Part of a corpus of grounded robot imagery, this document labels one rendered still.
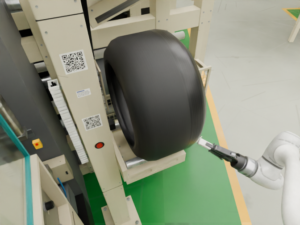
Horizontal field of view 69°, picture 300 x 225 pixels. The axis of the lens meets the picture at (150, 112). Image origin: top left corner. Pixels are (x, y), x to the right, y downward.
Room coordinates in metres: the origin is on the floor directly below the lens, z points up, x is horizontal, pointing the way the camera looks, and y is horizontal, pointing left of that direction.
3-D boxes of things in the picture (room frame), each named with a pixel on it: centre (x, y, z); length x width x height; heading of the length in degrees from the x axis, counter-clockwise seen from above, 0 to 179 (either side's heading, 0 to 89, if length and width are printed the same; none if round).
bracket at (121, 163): (0.73, 0.20, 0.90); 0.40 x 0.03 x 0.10; 23
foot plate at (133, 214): (0.69, 0.27, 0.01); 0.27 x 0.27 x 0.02; 23
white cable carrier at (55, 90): (0.62, 0.33, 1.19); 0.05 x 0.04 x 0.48; 23
